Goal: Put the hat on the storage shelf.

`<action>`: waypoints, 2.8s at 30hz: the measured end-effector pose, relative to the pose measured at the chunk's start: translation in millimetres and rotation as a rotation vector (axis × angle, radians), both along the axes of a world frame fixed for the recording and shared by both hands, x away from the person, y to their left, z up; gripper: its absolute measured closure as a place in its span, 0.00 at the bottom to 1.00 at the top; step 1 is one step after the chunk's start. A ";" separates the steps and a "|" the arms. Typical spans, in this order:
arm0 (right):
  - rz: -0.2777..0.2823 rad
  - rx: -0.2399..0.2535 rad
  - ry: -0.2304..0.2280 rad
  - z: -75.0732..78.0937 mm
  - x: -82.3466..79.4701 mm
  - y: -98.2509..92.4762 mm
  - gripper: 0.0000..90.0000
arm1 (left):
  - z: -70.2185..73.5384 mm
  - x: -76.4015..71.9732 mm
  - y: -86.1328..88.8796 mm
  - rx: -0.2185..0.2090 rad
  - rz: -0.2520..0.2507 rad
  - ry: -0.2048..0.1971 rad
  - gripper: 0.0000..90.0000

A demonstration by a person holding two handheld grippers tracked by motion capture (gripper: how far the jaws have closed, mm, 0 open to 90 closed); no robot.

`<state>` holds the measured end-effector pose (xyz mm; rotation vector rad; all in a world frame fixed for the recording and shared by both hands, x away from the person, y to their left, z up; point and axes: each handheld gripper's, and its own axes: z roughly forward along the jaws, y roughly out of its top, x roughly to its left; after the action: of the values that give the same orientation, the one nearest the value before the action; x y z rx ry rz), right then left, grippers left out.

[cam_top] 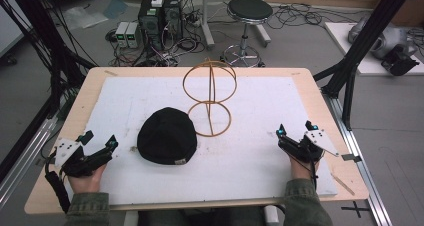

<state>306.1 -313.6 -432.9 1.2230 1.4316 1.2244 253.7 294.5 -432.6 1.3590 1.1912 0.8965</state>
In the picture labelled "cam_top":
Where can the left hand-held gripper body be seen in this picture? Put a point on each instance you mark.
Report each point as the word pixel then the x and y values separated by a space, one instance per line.
pixel 68 151

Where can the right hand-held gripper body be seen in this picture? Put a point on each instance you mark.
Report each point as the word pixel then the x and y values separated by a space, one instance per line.
pixel 318 140

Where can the person's left hand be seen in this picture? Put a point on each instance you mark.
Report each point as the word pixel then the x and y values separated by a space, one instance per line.
pixel 85 182

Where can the person's right hand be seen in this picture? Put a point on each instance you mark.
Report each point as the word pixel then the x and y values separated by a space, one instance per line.
pixel 300 171

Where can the thin wooden stick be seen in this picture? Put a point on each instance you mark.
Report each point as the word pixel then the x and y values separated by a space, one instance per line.
pixel 343 185

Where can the white foam mat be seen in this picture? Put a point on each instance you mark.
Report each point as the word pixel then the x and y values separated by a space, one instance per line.
pixel 240 166

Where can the black beanie hat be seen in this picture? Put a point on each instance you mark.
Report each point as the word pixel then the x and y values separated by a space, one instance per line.
pixel 166 137

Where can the white platform board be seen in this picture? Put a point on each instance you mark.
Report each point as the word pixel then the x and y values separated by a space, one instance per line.
pixel 343 42

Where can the grey power supply unit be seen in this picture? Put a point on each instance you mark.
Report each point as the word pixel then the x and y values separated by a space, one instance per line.
pixel 132 35
pixel 121 34

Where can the black device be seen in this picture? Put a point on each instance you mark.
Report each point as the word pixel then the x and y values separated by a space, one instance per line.
pixel 398 62

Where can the grey helmet-shaped device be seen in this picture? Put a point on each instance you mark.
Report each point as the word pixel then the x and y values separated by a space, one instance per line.
pixel 390 37

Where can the clear plastic sheet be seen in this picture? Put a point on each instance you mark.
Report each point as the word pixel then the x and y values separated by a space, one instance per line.
pixel 88 16

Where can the black computer tower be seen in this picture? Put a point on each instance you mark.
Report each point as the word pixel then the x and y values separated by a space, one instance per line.
pixel 173 16
pixel 150 27

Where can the black round stool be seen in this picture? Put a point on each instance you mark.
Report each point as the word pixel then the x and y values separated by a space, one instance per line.
pixel 250 8

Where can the small metal bracket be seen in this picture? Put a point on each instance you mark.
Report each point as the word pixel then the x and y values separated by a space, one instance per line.
pixel 350 158

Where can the aluminium rail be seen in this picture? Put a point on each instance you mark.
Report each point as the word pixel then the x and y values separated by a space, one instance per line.
pixel 361 172
pixel 26 152

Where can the black metal frame strut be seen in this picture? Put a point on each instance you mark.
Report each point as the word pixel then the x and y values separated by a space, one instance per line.
pixel 363 41

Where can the white metal table leg frame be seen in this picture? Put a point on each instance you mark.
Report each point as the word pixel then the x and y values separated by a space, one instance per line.
pixel 207 29

